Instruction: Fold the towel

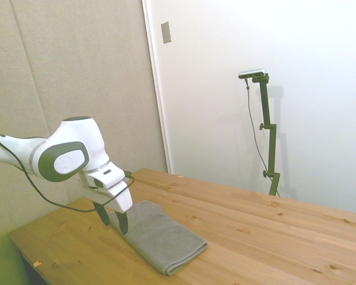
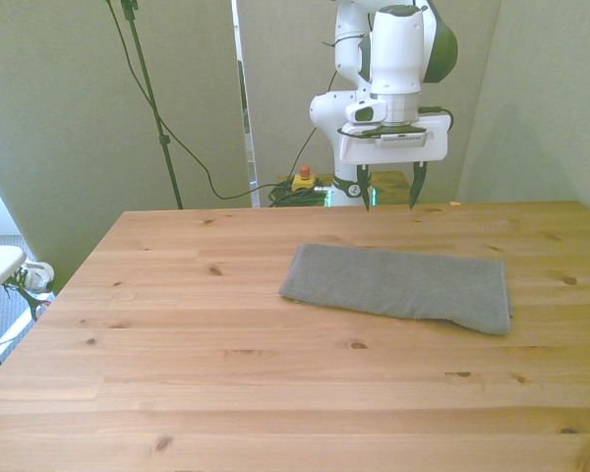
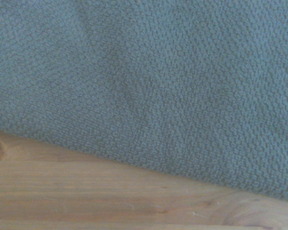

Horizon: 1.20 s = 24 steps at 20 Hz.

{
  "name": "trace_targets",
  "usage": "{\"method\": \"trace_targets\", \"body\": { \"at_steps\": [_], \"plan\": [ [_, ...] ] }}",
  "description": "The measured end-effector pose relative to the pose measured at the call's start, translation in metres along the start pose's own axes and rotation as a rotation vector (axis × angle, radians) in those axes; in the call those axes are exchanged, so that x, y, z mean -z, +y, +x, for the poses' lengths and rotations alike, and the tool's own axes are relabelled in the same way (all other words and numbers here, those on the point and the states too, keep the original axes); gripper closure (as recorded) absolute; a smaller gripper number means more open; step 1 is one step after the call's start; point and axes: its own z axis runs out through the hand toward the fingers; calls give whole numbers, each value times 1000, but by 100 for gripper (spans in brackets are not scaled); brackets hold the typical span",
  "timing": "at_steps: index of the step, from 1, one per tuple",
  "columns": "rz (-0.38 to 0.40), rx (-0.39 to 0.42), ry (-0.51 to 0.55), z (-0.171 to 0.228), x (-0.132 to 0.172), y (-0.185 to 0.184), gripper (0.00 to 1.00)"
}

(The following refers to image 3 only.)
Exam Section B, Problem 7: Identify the grey terry towel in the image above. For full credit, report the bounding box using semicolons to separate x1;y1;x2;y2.
0;0;288;203

